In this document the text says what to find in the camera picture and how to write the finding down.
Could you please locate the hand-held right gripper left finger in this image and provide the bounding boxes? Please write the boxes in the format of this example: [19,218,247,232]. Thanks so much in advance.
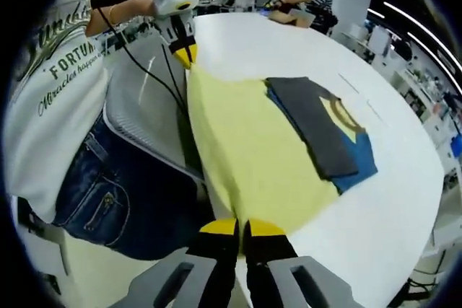
[126,217,240,308]

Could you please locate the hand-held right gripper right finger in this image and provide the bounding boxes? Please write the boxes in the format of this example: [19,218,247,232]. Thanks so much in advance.
[245,217,358,308]

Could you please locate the yellow blue grey garment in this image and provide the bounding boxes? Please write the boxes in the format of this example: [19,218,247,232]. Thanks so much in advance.
[184,64,379,253]

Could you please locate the person's blue jeans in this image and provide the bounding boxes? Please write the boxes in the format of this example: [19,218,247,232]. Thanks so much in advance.
[53,113,211,263]

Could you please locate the person's white printed shirt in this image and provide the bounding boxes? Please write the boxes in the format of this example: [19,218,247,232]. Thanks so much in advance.
[5,0,110,223]

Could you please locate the black bag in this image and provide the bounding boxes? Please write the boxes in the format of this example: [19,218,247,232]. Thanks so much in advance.
[317,12,339,35]

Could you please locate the long ceiling light strip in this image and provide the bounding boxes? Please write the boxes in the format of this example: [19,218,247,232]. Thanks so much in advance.
[406,31,462,93]
[382,0,462,75]

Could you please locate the black cable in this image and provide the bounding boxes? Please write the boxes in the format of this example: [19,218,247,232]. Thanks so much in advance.
[161,43,189,114]
[90,0,187,107]

